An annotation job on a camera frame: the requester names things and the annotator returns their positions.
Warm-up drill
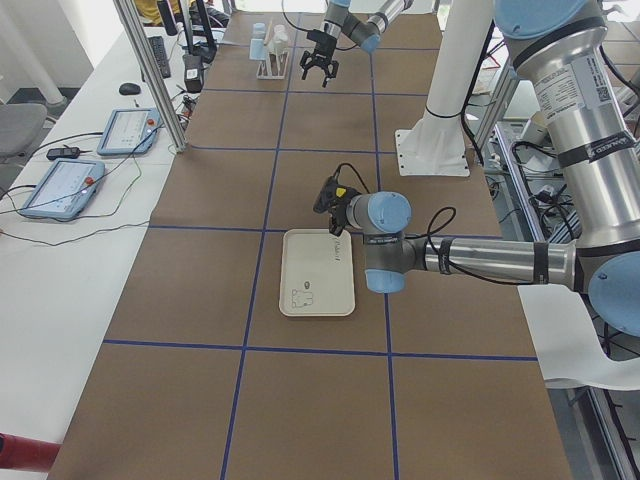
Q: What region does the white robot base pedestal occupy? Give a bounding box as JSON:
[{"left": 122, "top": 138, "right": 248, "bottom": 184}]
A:
[{"left": 395, "top": 0, "right": 494, "bottom": 177}]

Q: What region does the pale green plastic cup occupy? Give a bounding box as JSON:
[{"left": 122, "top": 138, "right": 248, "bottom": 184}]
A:
[{"left": 267, "top": 24, "right": 289, "bottom": 56}]

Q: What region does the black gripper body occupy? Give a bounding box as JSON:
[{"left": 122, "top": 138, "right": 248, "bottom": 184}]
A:
[
  {"left": 305, "top": 29, "right": 339, "bottom": 68},
  {"left": 313, "top": 175, "right": 360, "bottom": 225}
]

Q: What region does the black power adapter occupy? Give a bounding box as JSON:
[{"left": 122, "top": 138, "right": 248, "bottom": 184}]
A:
[{"left": 183, "top": 54, "right": 204, "bottom": 93}]

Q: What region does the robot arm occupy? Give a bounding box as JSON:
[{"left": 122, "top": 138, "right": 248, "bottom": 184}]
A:
[
  {"left": 314, "top": 1, "right": 639, "bottom": 335},
  {"left": 300, "top": 0, "right": 413, "bottom": 88}
]

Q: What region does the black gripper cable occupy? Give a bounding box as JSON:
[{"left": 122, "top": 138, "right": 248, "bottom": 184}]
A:
[
  {"left": 333, "top": 162, "right": 531, "bottom": 286},
  {"left": 280, "top": 0, "right": 361, "bottom": 51}
]

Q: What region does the black handheld device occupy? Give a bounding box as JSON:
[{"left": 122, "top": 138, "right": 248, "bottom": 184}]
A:
[{"left": 46, "top": 147, "right": 81, "bottom": 161}]

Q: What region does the black computer mouse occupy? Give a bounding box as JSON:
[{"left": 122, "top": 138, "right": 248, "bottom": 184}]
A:
[{"left": 118, "top": 82, "right": 141, "bottom": 96}]

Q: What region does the white wire cup rack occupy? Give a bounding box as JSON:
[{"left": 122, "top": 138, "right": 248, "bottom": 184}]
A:
[{"left": 256, "top": 21, "right": 290, "bottom": 80}]

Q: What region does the blue teach pendant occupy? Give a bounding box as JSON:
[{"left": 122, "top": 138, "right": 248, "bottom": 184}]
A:
[
  {"left": 97, "top": 108, "right": 162, "bottom": 156},
  {"left": 18, "top": 158, "right": 106, "bottom": 221}
]

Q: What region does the blue teach pendant near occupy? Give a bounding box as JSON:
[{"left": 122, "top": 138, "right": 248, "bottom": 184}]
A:
[{"left": 18, "top": 158, "right": 106, "bottom": 221}]

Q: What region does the light blue plastic cup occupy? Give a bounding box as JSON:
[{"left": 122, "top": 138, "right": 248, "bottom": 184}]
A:
[
  {"left": 252, "top": 22, "right": 266, "bottom": 40},
  {"left": 249, "top": 38, "right": 267, "bottom": 61}
]

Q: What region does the black keyboard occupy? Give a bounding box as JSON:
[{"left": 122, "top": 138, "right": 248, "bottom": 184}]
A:
[{"left": 147, "top": 36, "right": 171, "bottom": 78}]

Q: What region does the aluminium frame post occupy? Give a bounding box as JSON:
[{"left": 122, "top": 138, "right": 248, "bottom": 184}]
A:
[{"left": 113, "top": 0, "right": 187, "bottom": 153}]

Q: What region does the blue teach pendant far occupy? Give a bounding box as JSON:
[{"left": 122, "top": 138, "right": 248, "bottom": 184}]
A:
[{"left": 97, "top": 108, "right": 162, "bottom": 156}]

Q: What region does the cream tray with bunny drawing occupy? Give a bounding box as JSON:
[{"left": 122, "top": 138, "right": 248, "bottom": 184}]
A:
[{"left": 279, "top": 229, "right": 355, "bottom": 317}]

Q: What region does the red cylinder object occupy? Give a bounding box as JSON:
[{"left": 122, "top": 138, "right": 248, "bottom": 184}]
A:
[{"left": 0, "top": 433, "right": 61, "bottom": 473}]

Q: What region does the white chair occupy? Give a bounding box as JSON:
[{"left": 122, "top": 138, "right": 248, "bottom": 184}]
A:
[{"left": 518, "top": 284, "right": 639, "bottom": 391}]

